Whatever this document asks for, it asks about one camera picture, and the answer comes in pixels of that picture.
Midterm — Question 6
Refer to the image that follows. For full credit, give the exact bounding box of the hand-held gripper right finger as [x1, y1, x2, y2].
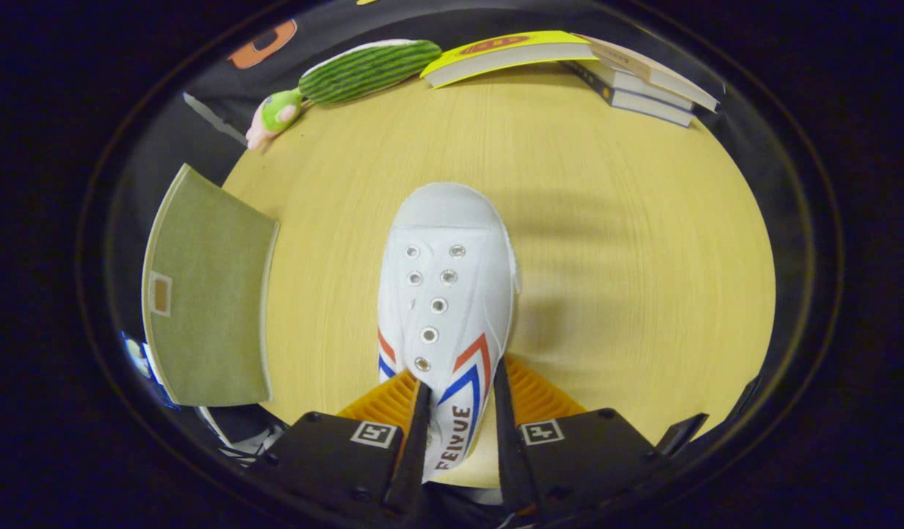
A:
[492, 356, 673, 519]

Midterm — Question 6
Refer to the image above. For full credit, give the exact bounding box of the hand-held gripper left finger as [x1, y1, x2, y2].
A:
[247, 369, 433, 519]

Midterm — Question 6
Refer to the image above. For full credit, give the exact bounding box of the white canvas shoe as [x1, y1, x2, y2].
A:
[377, 182, 520, 484]

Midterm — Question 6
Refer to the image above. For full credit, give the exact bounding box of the grey-green fabric storage box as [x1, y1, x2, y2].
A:
[142, 163, 281, 409]

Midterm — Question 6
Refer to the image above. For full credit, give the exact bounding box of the colourful display screen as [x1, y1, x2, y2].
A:
[121, 332, 175, 409]

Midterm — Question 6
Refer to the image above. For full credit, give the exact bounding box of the grey book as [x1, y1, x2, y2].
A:
[606, 88, 696, 128]

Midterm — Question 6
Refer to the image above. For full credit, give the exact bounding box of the pink and green plush toy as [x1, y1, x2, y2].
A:
[246, 88, 305, 153]

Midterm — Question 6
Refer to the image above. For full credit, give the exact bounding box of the dark cover book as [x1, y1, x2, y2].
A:
[562, 59, 696, 112]

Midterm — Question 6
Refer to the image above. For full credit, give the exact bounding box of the beige book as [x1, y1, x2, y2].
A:
[573, 33, 720, 113]

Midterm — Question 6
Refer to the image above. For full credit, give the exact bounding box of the watermelon slice plush toy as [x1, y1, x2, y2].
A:
[297, 39, 443, 105]

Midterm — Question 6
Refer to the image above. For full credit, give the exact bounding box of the yellow book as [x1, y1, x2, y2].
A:
[420, 30, 599, 89]

